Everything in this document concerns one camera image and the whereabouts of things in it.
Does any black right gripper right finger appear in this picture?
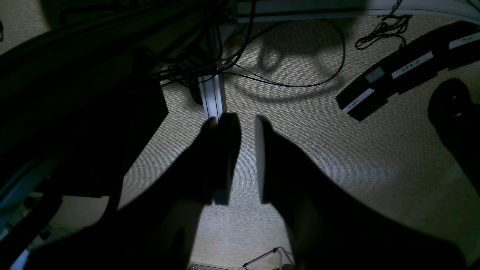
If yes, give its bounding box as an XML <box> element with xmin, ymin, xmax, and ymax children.
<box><xmin>255</xmin><ymin>115</ymin><xmax>467</xmax><ymax>270</ymax></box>

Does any tangled black cable bundle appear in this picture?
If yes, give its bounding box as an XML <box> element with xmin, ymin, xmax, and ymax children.
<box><xmin>355</xmin><ymin>0</ymin><xmax>413</xmax><ymax>51</ymax></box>

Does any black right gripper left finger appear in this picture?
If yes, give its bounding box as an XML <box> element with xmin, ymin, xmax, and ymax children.
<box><xmin>26</xmin><ymin>113</ymin><xmax>241</xmax><ymax>270</ymax></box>

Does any black power strip with labels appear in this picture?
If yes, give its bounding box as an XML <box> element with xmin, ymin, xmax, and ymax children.
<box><xmin>336</xmin><ymin>21</ymin><xmax>480</xmax><ymax>122</ymax></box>

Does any black floor cable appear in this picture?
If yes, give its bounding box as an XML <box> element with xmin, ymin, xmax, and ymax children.
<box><xmin>221</xmin><ymin>18</ymin><xmax>346</xmax><ymax>88</ymax></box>

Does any aluminium extrusion table leg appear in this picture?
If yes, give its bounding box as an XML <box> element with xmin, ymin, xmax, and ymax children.
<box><xmin>198</xmin><ymin>75</ymin><xmax>227</xmax><ymax>120</ymax></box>

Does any black chair caster wheel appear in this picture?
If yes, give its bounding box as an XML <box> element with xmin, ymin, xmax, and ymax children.
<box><xmin>427</xmin><ymin>78</ymin><xmax>480</xmax><ymax>193</ymax></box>

